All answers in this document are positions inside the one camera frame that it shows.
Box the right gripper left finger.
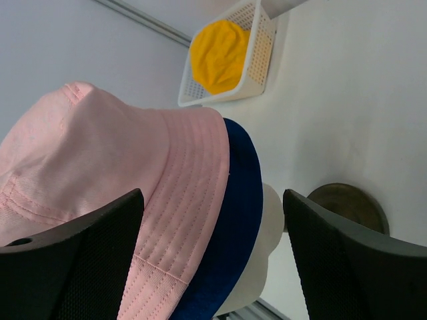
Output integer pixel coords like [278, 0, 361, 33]
[1, 189, 144, 319]

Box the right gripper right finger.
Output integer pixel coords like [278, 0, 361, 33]
[283, 189, 426, 319]

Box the pink bucket hat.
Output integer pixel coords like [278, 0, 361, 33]
[1, 82, 230, 319]

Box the yellow bucket hat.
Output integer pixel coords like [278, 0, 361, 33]
[189, 20, 250, 95]

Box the blue bucket hat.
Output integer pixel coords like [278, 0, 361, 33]
[171, 119, 263, 319]

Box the aluminium mounting rail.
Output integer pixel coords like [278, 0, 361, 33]
[213, 299, 290, 320]

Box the white perforated plastic basket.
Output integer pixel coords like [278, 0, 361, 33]
[178, 1, 276, 107]

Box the left aluminium frame post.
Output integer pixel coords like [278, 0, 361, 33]
[95, 0, 191, 47]

